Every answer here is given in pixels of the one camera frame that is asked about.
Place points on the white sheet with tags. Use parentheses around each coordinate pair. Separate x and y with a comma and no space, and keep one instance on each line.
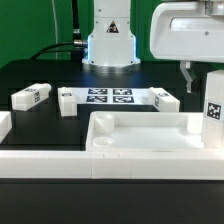
(117,96)

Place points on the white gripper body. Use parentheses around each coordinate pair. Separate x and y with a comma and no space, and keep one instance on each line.
(188,31)

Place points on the white front fence bar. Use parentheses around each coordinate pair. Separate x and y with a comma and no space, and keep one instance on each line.
(100,165)

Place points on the white desk top tray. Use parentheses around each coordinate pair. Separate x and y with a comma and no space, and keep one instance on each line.
(114,131)

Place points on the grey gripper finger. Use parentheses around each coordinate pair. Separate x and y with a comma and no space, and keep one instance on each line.
(189,75)

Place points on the white left fence block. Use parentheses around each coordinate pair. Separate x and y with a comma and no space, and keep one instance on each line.
(5,124)

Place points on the black vertical cable connector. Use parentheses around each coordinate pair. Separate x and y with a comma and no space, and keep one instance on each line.
(76,27)

